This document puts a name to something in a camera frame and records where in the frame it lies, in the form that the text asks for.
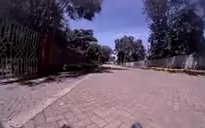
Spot clump of trees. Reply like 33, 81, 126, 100
113, 34, 147, 64

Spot red brick road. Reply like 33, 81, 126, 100
21, 65, 205, 128

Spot pale kerb strip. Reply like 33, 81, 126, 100
4, 73, 93, 128

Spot robot's own part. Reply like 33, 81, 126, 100
130, 122, 144, 128

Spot kerb with verge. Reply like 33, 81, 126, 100
101, 63, 205, 77

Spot tall dark trees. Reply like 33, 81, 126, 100
142, 0, 205, 59

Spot brick pavement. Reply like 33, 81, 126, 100
0, 71, 88, 128

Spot large dark tree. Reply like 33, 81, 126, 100
0, 0, 104, 44

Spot metal lattice fence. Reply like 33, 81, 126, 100
0, 16, 42, 81

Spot trees behind wall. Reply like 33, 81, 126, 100
65, 28, 114, 66

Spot red-brown wall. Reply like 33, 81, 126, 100
38, 33, 91, 76

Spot grey wall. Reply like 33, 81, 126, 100
123, 51, 205, 71

